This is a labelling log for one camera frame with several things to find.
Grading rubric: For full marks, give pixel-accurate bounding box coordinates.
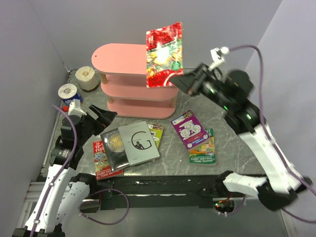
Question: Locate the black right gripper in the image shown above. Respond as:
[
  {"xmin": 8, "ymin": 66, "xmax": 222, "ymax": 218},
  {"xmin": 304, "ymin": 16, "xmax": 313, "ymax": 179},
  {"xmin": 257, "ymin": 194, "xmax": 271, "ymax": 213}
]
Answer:
[{"xmin": 168, "ymin": 62, "xmax": 233, "ymax": 110}]

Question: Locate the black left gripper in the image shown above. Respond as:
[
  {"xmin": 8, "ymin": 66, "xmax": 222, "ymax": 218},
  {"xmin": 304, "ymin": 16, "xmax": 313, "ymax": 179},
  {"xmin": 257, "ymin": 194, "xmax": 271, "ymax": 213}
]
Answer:
[{"xmin": 77, "ymin": 104, "xmax": 117, "ymax": 145}]

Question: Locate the red 156-storey treehouse book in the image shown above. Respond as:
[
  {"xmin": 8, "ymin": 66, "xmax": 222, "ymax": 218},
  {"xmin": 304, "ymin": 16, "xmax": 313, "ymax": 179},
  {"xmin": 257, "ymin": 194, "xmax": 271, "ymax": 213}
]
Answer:
[{"xmin": 146, "ymin": 22, "xmax": 183, "ymax": 88}]

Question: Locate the purple 117-storey treehouse book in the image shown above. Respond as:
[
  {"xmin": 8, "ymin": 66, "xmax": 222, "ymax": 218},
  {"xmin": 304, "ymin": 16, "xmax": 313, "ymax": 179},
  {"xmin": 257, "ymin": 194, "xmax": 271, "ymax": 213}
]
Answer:
[{"xmin": 171, "ymin": 110, "xmax": 210, "ymax": 151}]

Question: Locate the green 104-storey treehouse book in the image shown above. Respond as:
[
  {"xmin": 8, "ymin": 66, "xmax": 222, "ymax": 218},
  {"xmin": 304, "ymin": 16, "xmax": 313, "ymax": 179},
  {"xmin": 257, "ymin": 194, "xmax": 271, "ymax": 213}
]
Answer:
[{"xmin": 189, "ymin": 128, "xmax": 217, "ymax": 166}]

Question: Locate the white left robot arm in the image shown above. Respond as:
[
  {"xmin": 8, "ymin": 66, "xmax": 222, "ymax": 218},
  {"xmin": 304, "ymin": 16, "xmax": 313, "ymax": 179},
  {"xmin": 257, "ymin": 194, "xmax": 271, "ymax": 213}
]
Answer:
[{"xmin": 12, "ymin": 105, "xmax": 117, "ymax": 237}]

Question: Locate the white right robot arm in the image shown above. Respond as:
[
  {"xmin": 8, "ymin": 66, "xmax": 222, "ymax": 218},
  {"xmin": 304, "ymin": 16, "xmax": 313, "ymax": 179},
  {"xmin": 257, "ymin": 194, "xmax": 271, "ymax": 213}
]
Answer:
[{"xmin": 169, "ymin": 63, "xmax": 306, "ymax": 211}]

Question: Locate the black Maugham book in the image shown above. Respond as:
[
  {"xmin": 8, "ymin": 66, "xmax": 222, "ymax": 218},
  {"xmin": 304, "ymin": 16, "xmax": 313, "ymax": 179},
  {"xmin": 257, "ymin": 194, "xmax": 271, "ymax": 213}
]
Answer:
[{"xmin": 100, "ymin": 128, "xmax": 129, "ymax": 172}]

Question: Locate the beige toilet paper roll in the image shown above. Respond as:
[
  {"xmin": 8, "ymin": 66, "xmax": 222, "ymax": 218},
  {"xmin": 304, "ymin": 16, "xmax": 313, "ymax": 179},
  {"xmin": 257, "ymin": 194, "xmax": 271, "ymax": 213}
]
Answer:
[{"xmin": 75, "ymin": 66, "xmax": 99, "ymax": 92}]

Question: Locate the blue wrapped toilet paper roll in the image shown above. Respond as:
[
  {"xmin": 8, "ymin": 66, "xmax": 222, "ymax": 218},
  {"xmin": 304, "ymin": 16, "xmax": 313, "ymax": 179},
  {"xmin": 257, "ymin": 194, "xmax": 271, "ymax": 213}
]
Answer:
[{"xmin": 58, "ymin": 83, "xmax": 83, "ymax": 106}]

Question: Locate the grey Great Gatsby book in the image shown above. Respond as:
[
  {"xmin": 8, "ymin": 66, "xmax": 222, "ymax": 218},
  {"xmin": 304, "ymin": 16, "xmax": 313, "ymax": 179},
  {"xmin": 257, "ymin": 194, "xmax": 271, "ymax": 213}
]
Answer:
[{"xmin": 118, "ymin": 121, "xmax": 160, "ymax": 166}]

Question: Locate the pink three-tier shelf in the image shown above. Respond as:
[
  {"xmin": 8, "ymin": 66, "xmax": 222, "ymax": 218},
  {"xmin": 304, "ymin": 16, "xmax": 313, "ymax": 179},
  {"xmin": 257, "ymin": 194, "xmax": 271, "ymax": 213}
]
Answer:
[{"xmin": 91, "ymin": 43, "xmax": 178, "ymax": 119}]

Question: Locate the red 13-storey treehouse book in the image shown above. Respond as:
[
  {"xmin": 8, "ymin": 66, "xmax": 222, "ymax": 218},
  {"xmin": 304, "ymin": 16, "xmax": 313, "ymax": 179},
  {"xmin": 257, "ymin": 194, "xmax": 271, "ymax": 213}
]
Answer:
[{"xmin": 93, "ymin": 141, "xmax": 123, "ymax": 181}]

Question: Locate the lime green treehouse book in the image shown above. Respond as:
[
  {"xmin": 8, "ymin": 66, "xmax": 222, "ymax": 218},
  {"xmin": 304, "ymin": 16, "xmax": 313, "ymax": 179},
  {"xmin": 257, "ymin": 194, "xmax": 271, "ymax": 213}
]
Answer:
[{"xmin": 147, "ymin": 123, "xmax": 163, "ymax": 148}]

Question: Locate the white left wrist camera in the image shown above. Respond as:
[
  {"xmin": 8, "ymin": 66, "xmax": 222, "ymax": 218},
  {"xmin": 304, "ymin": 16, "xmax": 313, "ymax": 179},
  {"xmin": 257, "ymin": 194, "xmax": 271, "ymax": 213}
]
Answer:
[{"xmin": 62, "ymin": 102, "xmax": 86, "ymax": 118}]

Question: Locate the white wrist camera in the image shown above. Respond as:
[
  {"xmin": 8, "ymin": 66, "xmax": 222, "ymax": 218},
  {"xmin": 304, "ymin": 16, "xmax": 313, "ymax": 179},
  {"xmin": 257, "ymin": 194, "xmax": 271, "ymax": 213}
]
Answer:
[
  {"xmin": 208, "ymin": 47, "xmax": 230, "ymax": 71},
  {"xmin": 62, "ymin": 102, "xmax": 86, "ymax": 118}
]

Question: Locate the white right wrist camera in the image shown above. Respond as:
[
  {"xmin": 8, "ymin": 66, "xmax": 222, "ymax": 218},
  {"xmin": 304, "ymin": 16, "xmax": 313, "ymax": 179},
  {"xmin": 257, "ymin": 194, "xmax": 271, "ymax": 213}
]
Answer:
[{"xmin": 208, "ymin": 47, "xmax": 230, "ymax": 71}]

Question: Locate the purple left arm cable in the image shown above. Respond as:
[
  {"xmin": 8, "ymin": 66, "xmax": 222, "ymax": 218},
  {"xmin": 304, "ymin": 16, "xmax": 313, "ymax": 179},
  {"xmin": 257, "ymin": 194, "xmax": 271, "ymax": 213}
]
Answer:
[{"xmin": 29, "ymin": 105, "xmax": 79, "ymax": 237}]

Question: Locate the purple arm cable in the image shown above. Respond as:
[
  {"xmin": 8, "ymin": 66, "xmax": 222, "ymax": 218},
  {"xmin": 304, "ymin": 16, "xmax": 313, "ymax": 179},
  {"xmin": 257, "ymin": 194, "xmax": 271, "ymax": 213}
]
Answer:
[
  {"xmin": 228, "ymin": 44, "xmax": 316, "ymax": 223},
  {"xmin": 29, "ymin": 105, "xmax": 79, "ymax": 237}
]

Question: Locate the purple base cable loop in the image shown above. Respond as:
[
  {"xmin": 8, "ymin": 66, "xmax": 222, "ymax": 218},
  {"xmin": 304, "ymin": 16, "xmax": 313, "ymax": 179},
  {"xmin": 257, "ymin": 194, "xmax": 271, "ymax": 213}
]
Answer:
[{"xmin": 78, "ymin": 189, "xmax": 130, "ymax": 226}]

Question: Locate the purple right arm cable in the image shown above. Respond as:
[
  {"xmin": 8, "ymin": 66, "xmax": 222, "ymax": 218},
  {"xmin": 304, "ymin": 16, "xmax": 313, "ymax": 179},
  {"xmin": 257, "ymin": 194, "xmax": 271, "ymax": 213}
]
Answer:
[{"xmin": 228, "ymin": 44, "xmax": 316, "ymax": 223}]

